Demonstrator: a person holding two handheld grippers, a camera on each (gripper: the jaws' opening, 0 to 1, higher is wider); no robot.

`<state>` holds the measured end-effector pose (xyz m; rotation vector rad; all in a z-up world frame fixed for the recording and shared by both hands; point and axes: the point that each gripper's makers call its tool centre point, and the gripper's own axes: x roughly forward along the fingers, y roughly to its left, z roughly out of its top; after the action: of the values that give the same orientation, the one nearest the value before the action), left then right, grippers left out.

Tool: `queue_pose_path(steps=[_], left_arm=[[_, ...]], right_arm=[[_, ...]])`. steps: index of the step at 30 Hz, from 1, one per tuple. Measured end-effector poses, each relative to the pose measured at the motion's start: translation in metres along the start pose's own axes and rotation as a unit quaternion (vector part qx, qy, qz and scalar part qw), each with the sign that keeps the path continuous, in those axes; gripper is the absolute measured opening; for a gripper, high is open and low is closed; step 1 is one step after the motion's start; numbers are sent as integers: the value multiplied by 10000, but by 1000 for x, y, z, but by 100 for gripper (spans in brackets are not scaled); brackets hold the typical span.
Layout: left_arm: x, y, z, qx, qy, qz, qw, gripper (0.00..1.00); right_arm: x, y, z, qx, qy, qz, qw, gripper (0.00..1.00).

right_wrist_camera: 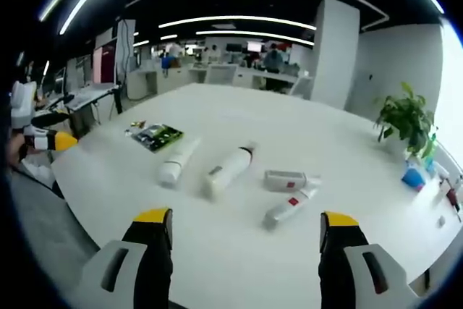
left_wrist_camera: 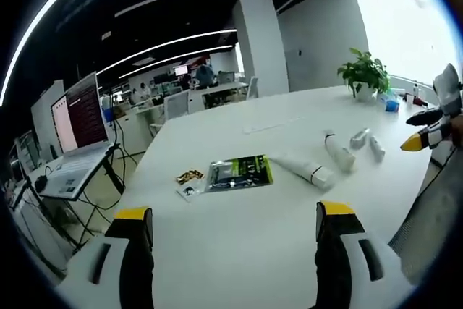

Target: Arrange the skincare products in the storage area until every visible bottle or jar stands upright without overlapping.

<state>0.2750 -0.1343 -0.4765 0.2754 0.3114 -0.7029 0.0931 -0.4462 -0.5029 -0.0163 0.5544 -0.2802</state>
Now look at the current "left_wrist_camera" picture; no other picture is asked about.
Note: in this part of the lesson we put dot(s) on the white skincare bottle black band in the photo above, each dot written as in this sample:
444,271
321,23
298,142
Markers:
340,153

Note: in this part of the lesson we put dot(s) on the small white skincare bottle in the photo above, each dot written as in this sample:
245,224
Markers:
377,147

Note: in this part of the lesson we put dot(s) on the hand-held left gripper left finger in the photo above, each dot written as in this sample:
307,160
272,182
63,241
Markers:
119,273

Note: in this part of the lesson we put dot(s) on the open white laptop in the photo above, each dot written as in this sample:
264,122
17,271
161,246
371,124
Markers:
83,121

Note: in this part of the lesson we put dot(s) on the green and black flat packet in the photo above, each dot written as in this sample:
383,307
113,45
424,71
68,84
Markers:
240,173

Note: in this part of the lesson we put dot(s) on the grey mesh chair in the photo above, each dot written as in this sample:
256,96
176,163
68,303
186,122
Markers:
423,222

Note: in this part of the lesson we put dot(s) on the small silver skincare tube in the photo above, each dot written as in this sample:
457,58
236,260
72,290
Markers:
359,138

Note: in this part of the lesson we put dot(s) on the red box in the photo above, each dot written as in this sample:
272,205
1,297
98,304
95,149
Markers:
416,101

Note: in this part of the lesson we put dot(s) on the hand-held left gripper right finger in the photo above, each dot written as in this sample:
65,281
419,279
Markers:
340,273

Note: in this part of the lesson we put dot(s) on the blue box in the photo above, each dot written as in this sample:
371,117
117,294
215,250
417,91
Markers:
391,104

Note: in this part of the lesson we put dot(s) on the green potted plant white pot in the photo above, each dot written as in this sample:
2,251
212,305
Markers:
365,72

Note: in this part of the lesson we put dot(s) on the gold and black sachet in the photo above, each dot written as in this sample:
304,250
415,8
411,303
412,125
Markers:
189,176

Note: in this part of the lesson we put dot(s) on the desktop monitor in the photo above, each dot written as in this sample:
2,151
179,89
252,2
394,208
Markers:
181,70

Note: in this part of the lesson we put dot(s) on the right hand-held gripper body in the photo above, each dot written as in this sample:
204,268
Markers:
450,88

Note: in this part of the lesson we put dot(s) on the black-legged laptop stand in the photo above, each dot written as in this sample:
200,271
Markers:
108,175

